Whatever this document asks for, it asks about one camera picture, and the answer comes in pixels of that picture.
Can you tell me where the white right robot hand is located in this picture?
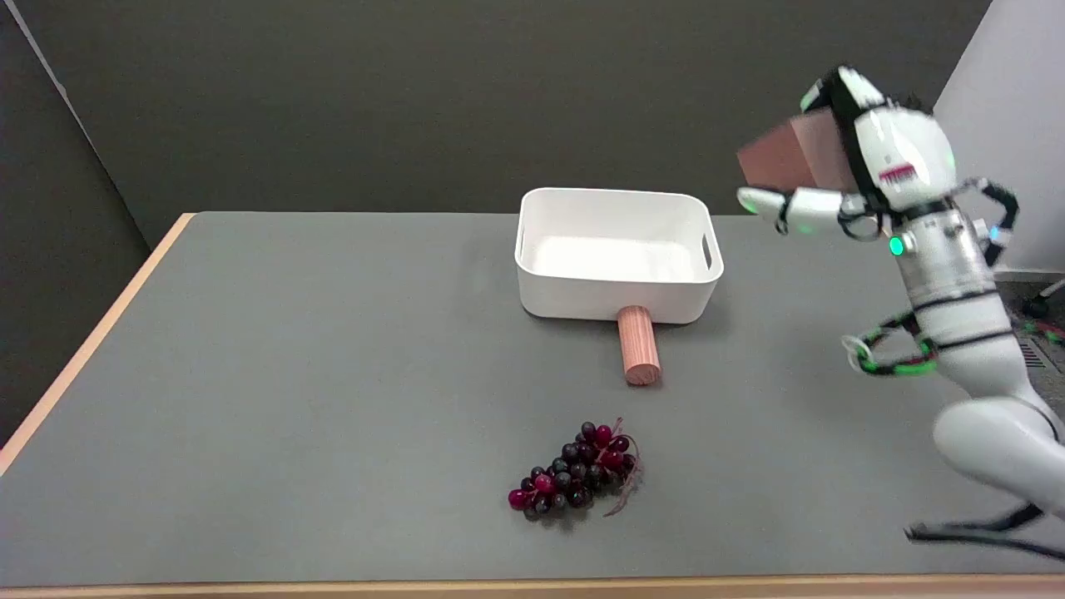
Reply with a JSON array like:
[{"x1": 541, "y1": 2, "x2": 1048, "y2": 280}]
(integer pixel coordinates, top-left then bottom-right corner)
[{"x1": 737, "y1": 65, "x2": 958, "y2": 238}]

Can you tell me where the wooden cube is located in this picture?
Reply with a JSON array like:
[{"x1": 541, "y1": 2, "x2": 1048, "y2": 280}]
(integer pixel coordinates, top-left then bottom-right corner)
[{"x1": 736, "y1": 106, "x2": 859, "y2": 195}]

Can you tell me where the white plastic box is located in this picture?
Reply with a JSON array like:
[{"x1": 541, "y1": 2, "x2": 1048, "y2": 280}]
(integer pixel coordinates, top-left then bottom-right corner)
[{"x1": 514, "y1": 187, "x2": 725, "y2": 325}]

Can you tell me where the wooden cylinder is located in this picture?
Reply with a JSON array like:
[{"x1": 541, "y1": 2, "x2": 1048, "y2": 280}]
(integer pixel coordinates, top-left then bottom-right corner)
[{"x1": 617, "y1": 305, "x2": 662, "y2": 387}]

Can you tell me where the dark red grape bunch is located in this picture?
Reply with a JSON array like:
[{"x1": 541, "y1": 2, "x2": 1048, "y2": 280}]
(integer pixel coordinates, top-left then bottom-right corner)
[{"x1": 508, "y1": 418, "x2": 642, "y2": 522}]

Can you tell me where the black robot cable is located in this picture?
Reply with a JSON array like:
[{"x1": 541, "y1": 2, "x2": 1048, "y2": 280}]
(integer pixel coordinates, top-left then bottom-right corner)
[{"x1": 904, "y1": 503, "x2": 1065, "y2": 560}]

